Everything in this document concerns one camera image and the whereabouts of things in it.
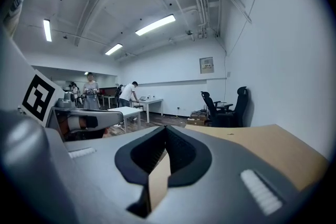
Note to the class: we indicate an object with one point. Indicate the grey wall electrical panel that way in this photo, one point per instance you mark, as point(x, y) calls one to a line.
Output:
point(206, 65)

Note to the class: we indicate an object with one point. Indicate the white table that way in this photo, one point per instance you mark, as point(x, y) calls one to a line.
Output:
point(153, 102)
point(130, 110)

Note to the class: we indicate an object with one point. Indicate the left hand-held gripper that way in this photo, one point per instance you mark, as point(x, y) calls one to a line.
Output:
point(15, 78)

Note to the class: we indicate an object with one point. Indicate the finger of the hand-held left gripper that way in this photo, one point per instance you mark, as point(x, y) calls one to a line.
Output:
point(105, 116)

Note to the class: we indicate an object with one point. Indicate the long ceiling light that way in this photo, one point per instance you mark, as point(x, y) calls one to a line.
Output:
point(47, 30)
point(113, 49)
point(155, 24)

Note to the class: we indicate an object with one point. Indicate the white ceiling pipes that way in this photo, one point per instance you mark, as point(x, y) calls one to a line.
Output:
point(203, 13)

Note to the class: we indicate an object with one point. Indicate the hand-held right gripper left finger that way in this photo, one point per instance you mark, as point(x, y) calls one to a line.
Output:
point(99, 178)

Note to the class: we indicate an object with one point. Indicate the black office chair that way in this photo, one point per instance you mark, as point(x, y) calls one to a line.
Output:
point(212, 108)
point(241, 105)

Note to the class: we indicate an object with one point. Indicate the cardboard boxes on floor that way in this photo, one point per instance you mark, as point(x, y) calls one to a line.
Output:
point(197, 118)

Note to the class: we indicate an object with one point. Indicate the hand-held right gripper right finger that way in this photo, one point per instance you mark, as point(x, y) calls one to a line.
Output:
point(223, 165)

